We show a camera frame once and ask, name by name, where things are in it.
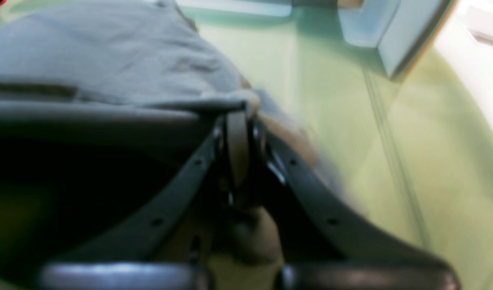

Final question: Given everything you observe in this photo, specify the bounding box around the white bin bottom left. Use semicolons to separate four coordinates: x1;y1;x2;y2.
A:
177;0;458;80

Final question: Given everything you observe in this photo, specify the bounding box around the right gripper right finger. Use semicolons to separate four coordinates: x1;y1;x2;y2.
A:
250;118;460;290

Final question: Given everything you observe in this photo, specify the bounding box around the pale green table cloth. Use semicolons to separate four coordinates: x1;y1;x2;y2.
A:
0;0;493;290

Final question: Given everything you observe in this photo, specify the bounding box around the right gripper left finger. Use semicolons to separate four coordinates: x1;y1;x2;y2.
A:
37;117;226;290

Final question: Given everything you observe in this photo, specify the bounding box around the grey t-shirt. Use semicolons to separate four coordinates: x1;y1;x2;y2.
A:
0;0;342;193

